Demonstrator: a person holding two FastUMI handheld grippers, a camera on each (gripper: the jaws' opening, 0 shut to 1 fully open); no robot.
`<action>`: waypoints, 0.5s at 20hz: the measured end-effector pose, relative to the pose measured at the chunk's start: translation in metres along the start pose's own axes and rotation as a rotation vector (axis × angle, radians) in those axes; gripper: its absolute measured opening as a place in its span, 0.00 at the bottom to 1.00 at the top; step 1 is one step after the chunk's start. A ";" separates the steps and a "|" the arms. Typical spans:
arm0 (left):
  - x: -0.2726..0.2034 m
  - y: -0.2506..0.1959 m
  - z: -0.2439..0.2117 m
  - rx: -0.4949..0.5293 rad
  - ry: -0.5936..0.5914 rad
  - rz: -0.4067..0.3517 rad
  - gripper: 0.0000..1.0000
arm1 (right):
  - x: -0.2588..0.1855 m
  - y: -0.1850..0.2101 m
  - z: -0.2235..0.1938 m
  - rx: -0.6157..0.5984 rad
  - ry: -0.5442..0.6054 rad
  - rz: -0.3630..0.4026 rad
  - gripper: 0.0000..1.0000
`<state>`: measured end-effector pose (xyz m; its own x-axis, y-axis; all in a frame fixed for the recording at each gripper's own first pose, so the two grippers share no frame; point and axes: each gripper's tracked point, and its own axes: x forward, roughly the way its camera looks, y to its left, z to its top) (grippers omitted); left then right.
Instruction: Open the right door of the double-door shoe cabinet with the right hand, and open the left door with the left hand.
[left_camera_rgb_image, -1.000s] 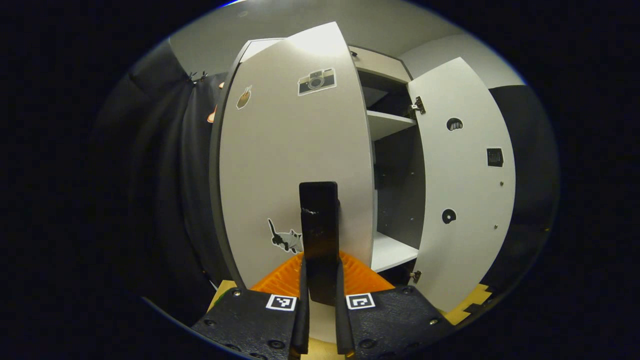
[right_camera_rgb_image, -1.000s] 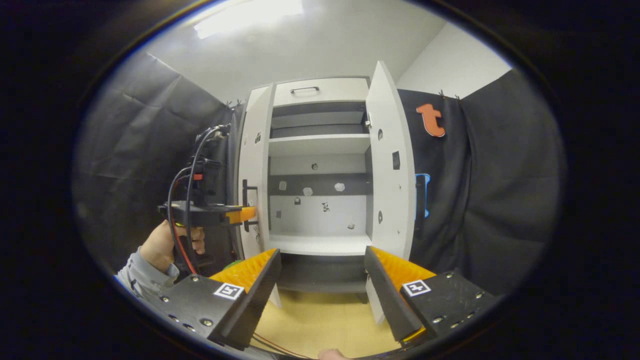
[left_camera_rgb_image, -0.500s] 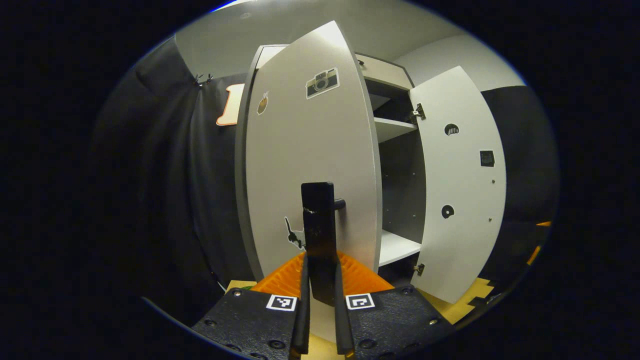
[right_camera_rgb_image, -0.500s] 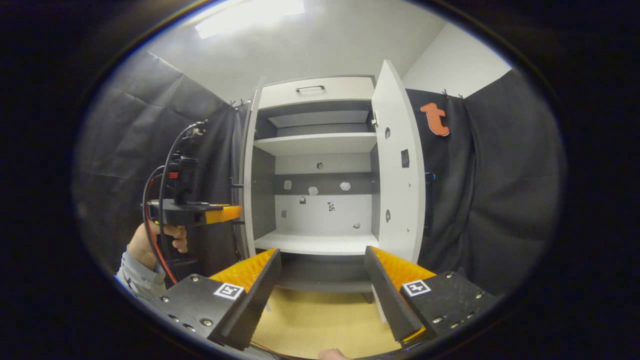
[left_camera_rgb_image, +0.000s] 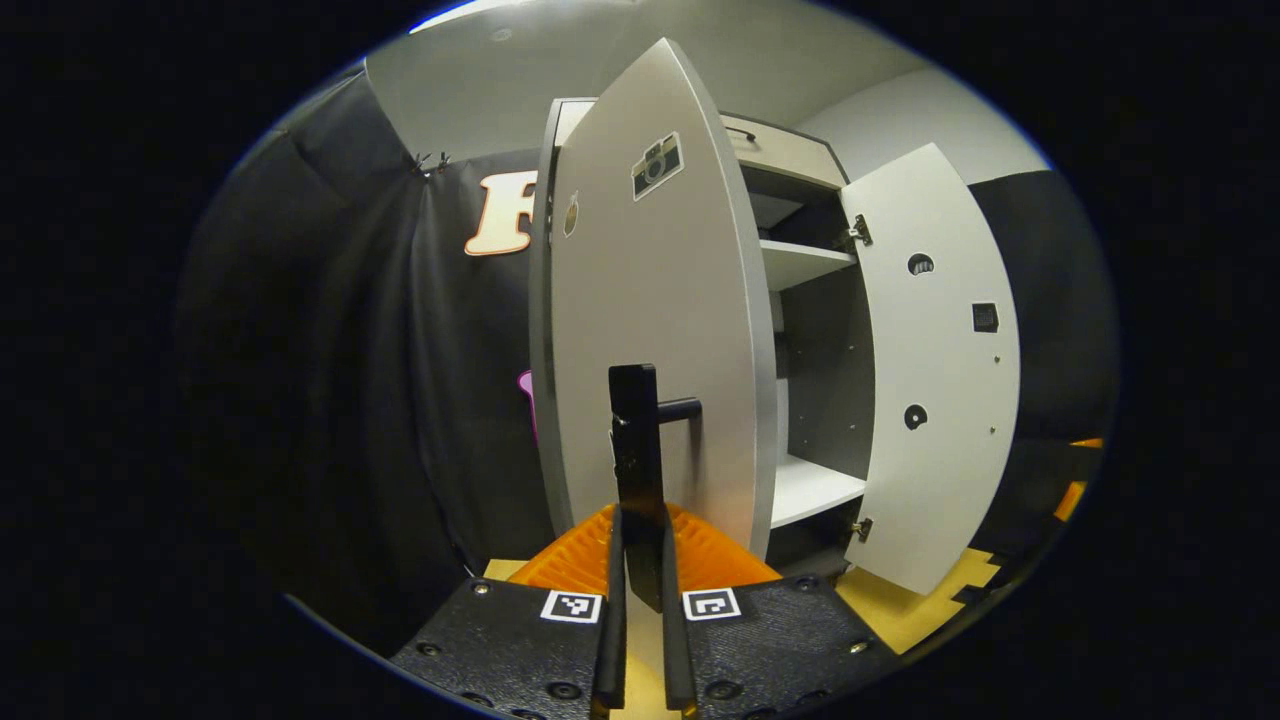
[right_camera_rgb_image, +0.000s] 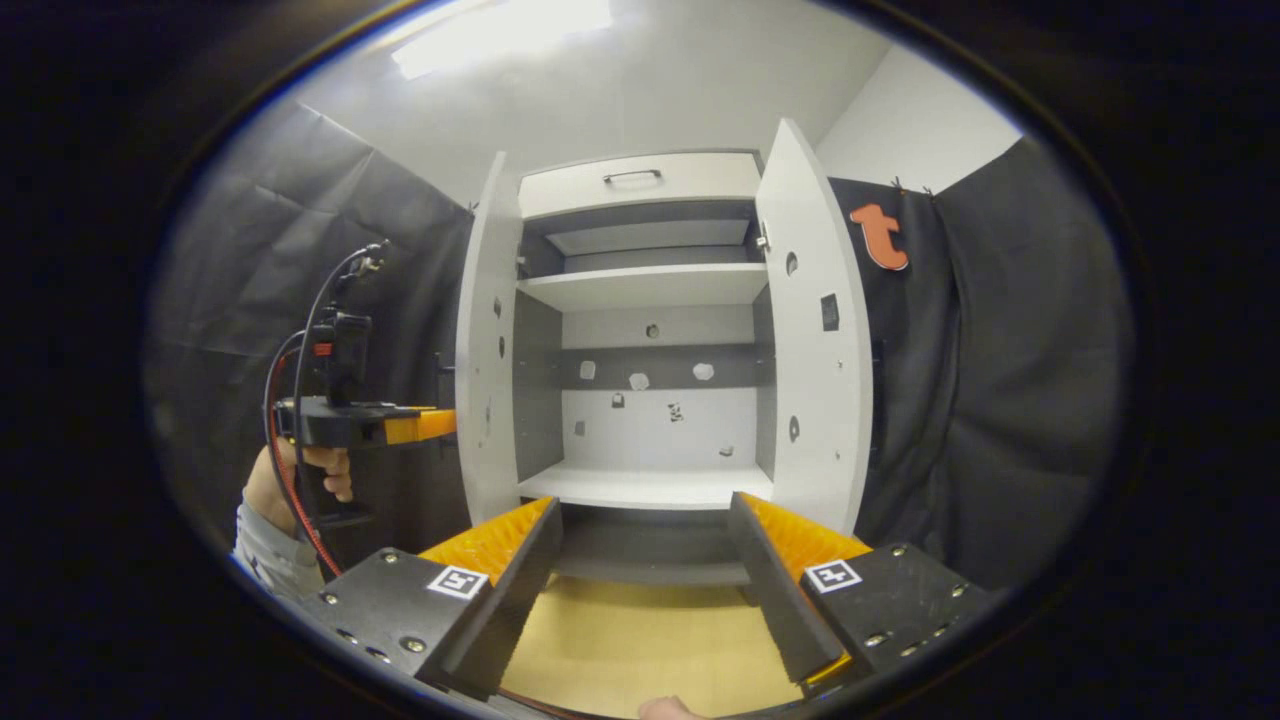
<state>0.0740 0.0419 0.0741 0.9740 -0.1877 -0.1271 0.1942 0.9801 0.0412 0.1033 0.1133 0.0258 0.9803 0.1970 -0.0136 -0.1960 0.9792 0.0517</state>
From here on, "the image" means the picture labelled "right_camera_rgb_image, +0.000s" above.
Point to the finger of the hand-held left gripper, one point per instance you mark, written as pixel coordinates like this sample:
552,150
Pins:
425,425

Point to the black cloth clip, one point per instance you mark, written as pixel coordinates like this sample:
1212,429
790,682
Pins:
910,187

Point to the white cabinet shelf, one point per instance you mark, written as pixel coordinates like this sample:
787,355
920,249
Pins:
640,285
645,485
650,237

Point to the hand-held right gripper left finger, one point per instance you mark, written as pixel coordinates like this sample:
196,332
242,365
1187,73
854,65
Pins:
515,600

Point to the grey shoe cabinet door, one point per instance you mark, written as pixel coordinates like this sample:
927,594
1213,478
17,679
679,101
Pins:
815,400
485,350

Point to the grey double-door shoe cabinet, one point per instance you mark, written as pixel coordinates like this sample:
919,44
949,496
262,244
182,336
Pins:
660,430

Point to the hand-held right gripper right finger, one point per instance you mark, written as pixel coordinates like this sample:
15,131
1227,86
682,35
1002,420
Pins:
775,590

